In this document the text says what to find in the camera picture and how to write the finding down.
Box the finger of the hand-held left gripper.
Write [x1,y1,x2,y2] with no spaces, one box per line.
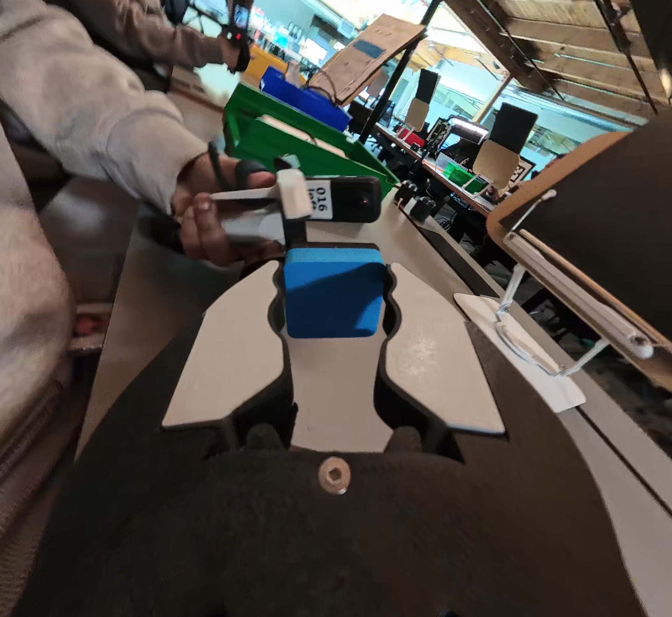
[220,213,288,249]
[210,168,314,221]

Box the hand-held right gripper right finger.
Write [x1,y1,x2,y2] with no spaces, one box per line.
[374,262,506,446]

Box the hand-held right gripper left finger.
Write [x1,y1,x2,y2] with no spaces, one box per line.
[162,259,295,446]

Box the blue foam eraser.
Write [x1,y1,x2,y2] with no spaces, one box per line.
[282,246,387,340]

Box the person's left forearm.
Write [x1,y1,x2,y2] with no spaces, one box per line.
[0,0,211,214]

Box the person's left hand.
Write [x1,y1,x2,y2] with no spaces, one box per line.
[170,153,284,267]

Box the green plastic storage bin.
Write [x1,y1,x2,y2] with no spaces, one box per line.
[223,83,400,201]

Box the wooden office desk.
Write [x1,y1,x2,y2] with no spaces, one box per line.
[375,124,497,218]

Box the blue plastic crate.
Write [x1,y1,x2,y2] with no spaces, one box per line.
[260,66,352,132]

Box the small green bin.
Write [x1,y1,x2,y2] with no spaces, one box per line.
[443,161,487,194]

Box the black steel pillar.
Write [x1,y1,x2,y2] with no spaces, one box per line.
[358,0,470,144]

